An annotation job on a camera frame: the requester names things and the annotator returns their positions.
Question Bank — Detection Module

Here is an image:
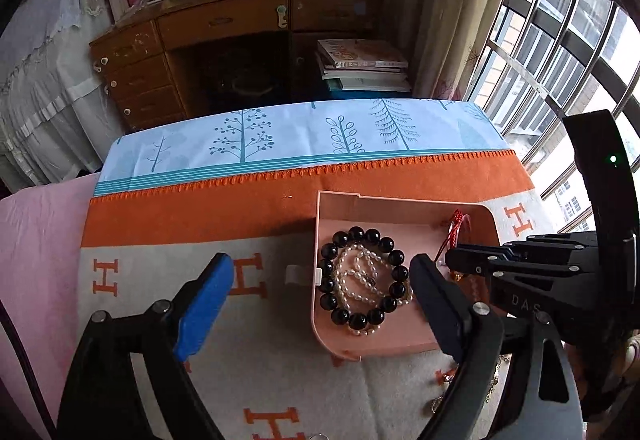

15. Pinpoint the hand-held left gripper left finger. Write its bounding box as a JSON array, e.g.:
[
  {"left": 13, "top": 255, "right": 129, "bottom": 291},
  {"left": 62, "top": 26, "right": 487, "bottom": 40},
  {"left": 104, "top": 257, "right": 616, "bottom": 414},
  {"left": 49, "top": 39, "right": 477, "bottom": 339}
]
[{"left": 56, "top": 251, "right": 236, "bottom": 440}]

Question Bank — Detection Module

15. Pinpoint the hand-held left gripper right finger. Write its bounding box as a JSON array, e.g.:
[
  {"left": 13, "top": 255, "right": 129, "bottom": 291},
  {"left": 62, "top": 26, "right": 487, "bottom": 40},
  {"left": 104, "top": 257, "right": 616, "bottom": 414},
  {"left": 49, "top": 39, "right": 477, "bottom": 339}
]
[{"left": 409, "top": 253, "right": 586, "bottom": 440}]

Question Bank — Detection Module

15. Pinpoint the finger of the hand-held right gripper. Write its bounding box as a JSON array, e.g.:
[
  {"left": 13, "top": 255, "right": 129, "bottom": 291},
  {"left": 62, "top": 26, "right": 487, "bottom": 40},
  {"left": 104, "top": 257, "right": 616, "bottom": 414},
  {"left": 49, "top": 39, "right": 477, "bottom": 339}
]
[
  {"left": 502, "top": 231, "right": 601, "bottom": 255},
  {"left": 444, "top": 243, "right": 598, "bottom": 281}
]

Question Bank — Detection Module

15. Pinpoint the red string bracelet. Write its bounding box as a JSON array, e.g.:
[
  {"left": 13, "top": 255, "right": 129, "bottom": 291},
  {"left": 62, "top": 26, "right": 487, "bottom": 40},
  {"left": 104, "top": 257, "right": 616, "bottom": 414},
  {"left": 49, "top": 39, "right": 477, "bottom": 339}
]
[{"left": 432, "top": 210, "right": 473, "bottom": 265}]

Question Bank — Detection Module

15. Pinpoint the gold ornate necklace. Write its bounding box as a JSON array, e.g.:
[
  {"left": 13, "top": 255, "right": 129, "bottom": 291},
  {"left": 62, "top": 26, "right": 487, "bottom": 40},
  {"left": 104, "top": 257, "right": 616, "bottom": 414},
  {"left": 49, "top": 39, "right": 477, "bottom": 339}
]
[{"left": 429, "top": 360, "right": 501, "bottom": 416}]

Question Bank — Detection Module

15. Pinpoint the pink jewelry tray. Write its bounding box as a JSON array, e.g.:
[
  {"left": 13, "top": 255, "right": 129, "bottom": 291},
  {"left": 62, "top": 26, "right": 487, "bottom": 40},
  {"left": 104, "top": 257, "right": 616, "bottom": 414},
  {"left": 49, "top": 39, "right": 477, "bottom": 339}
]
[{"left": 285, "top": 190, "right": 501, "bottom": 365}]

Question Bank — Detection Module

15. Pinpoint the orange grey printed blanket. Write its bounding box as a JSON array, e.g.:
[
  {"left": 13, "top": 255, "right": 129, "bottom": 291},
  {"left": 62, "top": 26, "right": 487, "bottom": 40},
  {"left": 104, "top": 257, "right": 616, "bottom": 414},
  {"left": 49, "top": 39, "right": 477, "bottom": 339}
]
[{"left": 75, "top": 151, "right": 576, "bottom": 440}]

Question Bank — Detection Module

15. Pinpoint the metal window grille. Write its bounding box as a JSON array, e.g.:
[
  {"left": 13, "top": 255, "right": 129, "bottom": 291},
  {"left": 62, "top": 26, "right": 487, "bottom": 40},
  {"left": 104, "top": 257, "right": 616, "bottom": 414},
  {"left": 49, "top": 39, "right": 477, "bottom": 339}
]
[{"left": 465, "top": 0, "right": 640, "bottom": 241}]

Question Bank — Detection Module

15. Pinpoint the pink bed sheet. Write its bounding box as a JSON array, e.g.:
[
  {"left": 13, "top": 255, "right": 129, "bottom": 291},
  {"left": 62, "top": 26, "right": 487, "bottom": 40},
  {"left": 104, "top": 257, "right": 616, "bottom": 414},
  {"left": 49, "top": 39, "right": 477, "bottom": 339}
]
[{"left": 0, "top": 172, "right": 103, "bottom": 440}]

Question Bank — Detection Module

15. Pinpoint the blue tree print cloth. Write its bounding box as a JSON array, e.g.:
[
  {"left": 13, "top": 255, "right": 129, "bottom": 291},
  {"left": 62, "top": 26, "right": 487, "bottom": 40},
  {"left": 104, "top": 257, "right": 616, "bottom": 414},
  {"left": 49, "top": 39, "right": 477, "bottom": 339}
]
[{"left": 94, "top": 97, "right": 513, "bottom": 195}]

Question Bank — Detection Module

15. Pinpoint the stack of books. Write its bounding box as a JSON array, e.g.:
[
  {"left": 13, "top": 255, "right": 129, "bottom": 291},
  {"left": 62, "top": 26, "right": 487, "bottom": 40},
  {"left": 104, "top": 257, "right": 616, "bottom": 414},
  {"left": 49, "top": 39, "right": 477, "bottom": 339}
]
[{"left": 315, "top": 38, "right": 413, "bottom": 100}]

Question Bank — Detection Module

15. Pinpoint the white lace cover cloth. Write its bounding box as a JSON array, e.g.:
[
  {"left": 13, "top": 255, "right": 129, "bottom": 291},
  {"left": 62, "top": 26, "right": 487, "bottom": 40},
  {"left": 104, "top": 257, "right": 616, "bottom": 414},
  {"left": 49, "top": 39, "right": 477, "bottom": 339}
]
[{"left": 0, "top": 0, "right": 126, "bottom": 185}]

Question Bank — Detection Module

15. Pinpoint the wooden desk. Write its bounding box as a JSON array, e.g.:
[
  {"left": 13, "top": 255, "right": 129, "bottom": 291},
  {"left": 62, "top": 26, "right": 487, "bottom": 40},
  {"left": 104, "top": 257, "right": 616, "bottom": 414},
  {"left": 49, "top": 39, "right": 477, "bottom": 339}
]
[{"left": 89, "top": 0, "right": 386, "bottom": 133}]

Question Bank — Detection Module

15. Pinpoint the white pearl necklace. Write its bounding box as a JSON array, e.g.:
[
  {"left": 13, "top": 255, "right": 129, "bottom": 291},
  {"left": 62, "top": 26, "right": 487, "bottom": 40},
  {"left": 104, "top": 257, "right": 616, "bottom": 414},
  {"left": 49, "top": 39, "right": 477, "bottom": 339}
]
[{"left": 333, "top": 242, "right": 397, "bottom": 337}]

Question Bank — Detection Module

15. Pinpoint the black bead bracelet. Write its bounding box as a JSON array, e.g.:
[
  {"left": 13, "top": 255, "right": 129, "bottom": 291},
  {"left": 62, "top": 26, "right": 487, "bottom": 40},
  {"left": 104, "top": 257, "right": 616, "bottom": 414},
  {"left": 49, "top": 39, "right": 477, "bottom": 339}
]
[{"left": 318, "top": 226, "right": 411, "bottom": 327}]

